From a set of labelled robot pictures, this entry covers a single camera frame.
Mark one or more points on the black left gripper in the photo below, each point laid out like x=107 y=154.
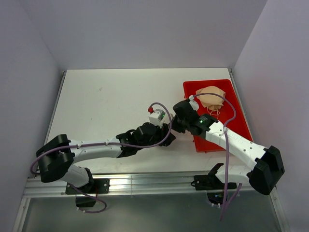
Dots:
x=163 y=134

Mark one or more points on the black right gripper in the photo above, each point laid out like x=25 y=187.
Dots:
x=175 y=127

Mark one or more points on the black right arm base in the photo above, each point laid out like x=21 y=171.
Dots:
x=210 y=182

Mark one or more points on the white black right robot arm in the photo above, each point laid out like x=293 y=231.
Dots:
x=263 y=167

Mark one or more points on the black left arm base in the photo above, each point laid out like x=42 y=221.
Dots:
x=99 y=186

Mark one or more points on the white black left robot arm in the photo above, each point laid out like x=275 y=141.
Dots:
x=57 y=159

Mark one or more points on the beige bra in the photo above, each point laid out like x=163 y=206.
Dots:
x=210 y=100

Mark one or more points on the red plastic tray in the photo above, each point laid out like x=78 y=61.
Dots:
x=237 y=125

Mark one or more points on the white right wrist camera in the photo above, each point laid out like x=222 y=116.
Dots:
x=193 y=103

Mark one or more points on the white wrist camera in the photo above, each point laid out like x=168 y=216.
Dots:
x=193 y=103
x=159 y=117

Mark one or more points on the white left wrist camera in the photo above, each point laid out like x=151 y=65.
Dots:
x=159 y=117

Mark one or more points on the aluminium mounting rail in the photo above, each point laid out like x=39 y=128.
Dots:
x=121 y=184

